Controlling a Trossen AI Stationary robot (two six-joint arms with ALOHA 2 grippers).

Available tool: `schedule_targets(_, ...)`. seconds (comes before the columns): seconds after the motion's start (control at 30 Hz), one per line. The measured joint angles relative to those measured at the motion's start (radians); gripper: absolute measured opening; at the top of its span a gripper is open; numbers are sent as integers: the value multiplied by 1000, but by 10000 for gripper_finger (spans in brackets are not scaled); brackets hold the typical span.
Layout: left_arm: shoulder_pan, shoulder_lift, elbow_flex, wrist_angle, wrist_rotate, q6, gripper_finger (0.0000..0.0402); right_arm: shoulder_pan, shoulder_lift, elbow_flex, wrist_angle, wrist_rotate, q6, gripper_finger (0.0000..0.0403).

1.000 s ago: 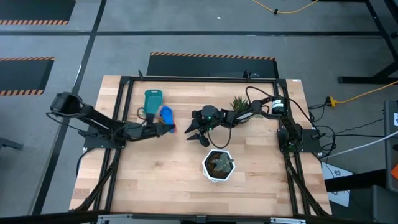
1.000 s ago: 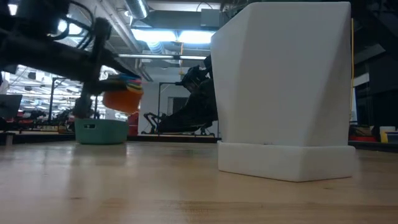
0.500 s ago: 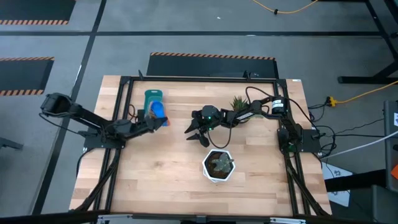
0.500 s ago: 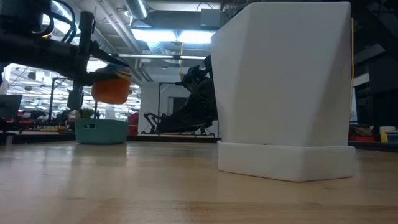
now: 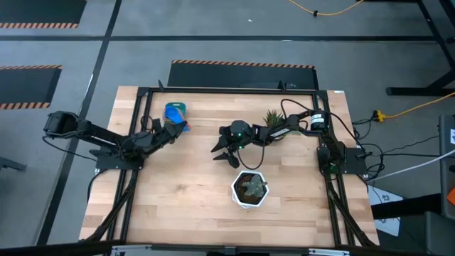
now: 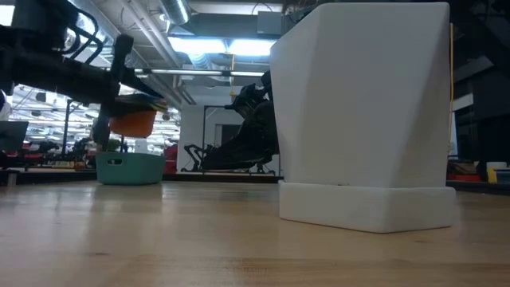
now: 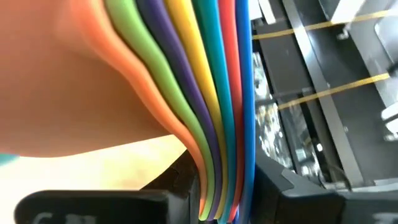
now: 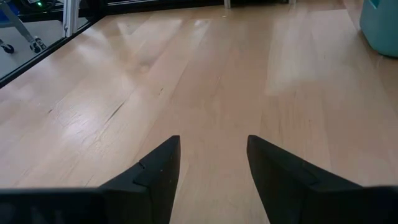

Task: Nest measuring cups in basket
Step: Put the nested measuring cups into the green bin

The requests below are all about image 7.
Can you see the yellow measuring cup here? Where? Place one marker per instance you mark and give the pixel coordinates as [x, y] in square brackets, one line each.
[202, 71]

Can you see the orange measuring cup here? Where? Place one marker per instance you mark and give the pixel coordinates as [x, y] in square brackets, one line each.
[62, 77]

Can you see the purple measuring cup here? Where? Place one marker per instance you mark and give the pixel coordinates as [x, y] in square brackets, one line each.
[178, 71]

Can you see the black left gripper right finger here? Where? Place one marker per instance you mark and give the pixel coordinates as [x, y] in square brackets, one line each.
[273, 202]

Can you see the teal measuring cup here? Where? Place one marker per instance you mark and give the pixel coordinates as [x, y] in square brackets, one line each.
[219, 71]

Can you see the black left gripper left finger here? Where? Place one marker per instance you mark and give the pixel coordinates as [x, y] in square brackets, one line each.
[183, 186]

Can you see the red measuring cup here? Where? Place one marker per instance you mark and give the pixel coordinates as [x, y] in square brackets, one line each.
[234, 62]

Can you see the blue measuring cup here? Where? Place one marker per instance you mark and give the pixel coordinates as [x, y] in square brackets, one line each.
[248, 93]

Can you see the teal plastic basket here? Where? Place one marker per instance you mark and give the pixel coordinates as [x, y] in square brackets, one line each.
[6, 159]

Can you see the green measuring cup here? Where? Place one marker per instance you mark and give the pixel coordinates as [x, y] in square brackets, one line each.
[160, 71]

